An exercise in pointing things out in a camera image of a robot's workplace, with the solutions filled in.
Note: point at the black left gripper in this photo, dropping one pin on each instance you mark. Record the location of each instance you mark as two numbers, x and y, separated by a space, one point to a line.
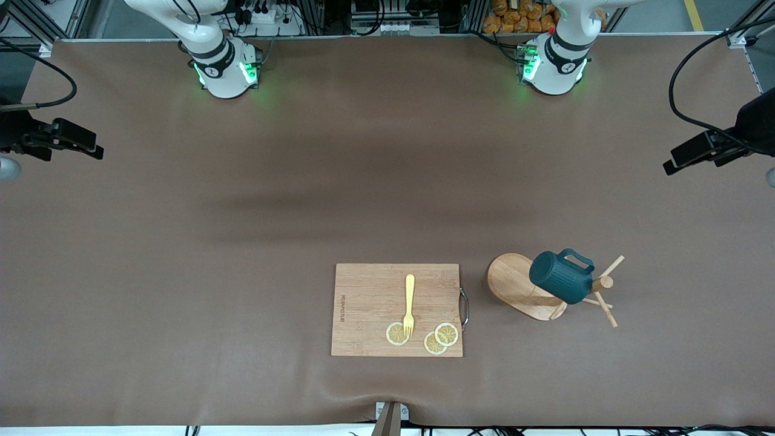
752 130

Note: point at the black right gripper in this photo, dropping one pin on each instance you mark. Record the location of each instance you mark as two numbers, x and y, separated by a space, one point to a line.
13 131

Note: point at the dark teal mug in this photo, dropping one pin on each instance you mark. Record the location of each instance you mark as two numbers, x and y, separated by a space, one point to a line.
557 275

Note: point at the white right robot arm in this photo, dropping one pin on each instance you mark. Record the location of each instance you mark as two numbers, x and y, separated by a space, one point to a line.
221 66

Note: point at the wooden mug tree rack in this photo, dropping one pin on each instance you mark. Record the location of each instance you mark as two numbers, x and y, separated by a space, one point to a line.
508 284

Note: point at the white power strip with plugs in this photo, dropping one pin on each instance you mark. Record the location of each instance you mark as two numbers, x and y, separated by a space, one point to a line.
266 17

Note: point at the brown table mat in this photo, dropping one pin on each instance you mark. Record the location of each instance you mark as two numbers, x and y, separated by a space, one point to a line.
181 363

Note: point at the lemon slice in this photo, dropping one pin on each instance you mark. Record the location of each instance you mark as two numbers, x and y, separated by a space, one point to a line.
433 345
395 335
448 333

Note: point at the yellow plastic fork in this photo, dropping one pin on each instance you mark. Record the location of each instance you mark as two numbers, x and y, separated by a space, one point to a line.
410 297

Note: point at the white socket strip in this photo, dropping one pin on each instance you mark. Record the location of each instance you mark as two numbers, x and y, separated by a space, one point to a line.
393 27

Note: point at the bamboo cutting board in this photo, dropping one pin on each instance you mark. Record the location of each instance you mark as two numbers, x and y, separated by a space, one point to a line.
369 303

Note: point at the aluminium frame profile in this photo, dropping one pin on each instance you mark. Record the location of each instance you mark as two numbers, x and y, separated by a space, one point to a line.
735 37
79 15

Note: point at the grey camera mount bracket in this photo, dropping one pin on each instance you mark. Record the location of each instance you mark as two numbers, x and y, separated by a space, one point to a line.
390 421

